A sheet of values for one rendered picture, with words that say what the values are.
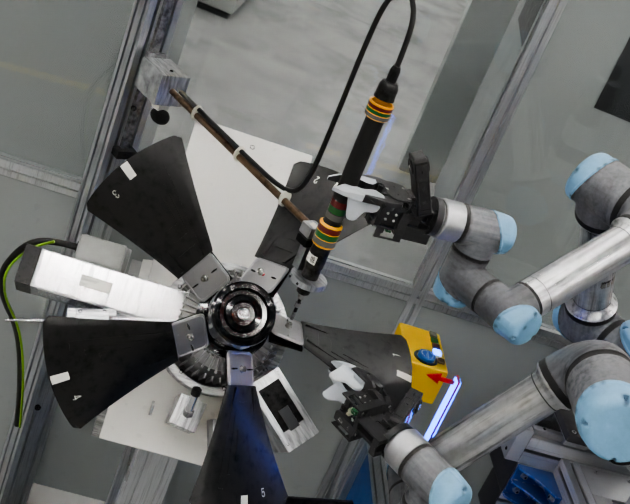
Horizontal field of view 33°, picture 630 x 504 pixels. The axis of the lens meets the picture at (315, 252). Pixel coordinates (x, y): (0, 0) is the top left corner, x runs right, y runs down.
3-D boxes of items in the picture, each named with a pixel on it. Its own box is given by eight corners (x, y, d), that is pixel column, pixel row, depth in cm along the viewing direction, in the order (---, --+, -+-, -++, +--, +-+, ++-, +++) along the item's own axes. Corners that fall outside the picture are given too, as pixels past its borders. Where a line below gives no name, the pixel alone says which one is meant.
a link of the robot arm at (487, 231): (505, 267, 199) (525, 228, 195) (453, 254, 195) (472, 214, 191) (491, 245, 205) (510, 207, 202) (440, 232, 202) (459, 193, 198)
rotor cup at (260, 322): (185, 347, 202) (194, 340, 190) (206, 274, 206) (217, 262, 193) (258, 368, 205) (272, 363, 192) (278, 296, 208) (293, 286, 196)
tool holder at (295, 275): (275, 265, 198) (293, 220, 194) (305, 264, 202) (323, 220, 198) (302, 293, 192) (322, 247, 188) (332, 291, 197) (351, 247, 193)
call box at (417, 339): (382, 357, 250) (399, 320, 245) (422, 369, 251) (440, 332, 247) (387, 398, 235) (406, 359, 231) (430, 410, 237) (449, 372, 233)
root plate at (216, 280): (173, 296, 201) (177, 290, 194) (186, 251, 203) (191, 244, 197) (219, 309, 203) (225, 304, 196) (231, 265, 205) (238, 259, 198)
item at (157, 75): (130, 86, 234) (141, 50, 231) (157, 88, 239) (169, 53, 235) (152, 108, 228) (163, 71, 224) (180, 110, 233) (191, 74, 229)
